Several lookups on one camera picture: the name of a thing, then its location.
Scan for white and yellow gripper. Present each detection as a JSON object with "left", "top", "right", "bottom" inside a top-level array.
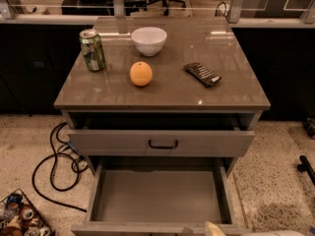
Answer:
[{"left": 205, "top": 221, "right": 226, "bottom": 236}]

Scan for grey drawer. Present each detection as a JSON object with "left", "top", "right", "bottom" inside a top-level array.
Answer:
[
  {"left": 72, "top": 156, "right": 250, "bottom": 236},
  {"left": 69, "top": 127, "right": 255, "bottom": 157}
]

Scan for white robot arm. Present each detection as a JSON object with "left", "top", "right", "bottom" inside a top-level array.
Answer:
[{"left": 205, "top": 221, "right": 304, "bottom": 236}]

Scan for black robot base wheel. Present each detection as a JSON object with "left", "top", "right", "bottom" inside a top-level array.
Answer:
[{"left": 297, "top": 155, "right": 315, "bottom": 186}]

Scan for grey drawer cabinet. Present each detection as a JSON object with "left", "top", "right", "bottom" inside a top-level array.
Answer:
[{"left": 54, "top": 17, "right": 270, "bottom": 171}]

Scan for grey top drawer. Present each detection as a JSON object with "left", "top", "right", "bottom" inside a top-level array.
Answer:
[{"left": 69, "top": 127, "right": 255, "bottom": 157}]

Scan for dark snack bar packet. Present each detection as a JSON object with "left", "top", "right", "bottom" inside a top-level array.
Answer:
[{"left": 183, "top": 63, "right": 221, "bottom": 88}]

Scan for orange fruit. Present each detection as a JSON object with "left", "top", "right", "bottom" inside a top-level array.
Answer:
[{"left": 130, "top": 61, "right": 153, "bottom": 87}]

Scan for white ceramic bowl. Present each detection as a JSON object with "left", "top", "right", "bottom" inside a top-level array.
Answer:
[{"left": 131, "top": 27, "right": 167, "bottom": 57}]

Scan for green soda can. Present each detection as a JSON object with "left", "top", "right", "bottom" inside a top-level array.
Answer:
[{"left": 79, "top": 29, "right": 106, "bottom": 72}]

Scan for wire basket of cans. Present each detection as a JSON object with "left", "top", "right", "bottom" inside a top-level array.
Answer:
[{"left": 0, "top": 189, "right": 56, "bottom": 236}]

